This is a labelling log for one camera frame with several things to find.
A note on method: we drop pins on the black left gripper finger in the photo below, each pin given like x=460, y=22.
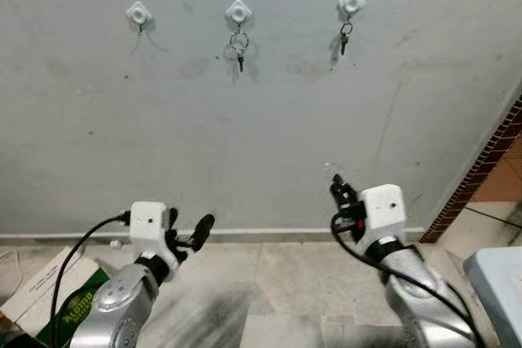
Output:
x=172, y=220
x=203, y=231

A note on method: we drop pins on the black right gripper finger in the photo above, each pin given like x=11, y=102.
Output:
x=354, y=199
x=342, y=196

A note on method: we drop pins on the small white floor object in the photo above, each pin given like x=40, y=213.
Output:
x=116, y=244

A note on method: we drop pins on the white and green cardboard box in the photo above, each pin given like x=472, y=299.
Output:
x=41, y=291

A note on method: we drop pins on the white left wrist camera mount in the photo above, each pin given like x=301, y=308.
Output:
x=147, y=222

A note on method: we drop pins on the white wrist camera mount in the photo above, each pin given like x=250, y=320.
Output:
x=383, y=209
x=147, y=222

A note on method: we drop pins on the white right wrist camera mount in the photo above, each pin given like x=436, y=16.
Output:
x=383, y=209

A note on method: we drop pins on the white square wall hook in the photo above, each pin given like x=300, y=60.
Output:
x=238, y=11
x=139, y=13
x=351, y=2

